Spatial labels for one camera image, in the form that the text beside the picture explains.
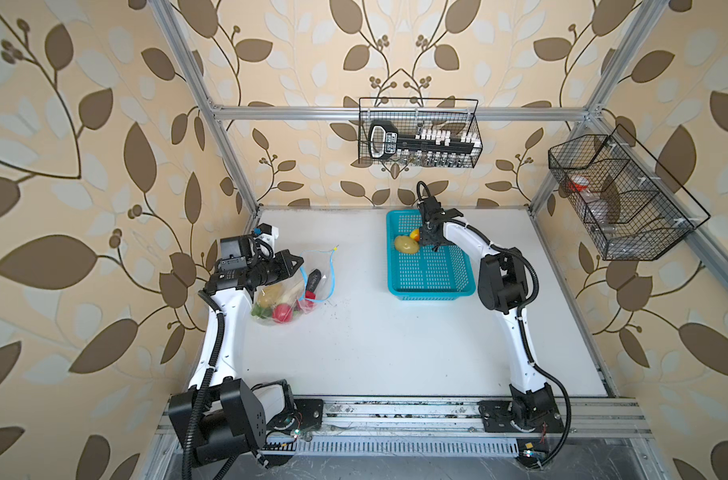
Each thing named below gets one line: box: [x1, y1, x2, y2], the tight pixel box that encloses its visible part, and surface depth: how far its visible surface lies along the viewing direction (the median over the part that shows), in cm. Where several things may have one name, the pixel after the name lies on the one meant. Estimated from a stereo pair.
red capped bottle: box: [567, 174, 597, 199], surface depth 84 cm
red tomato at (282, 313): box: [272, 303, 293, 324], surface depth 87 cm
